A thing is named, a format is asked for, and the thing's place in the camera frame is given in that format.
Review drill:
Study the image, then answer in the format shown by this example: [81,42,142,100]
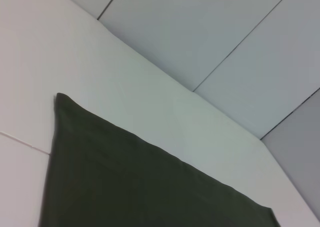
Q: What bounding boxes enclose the dark green t-shirt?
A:
[37,92,282,227]

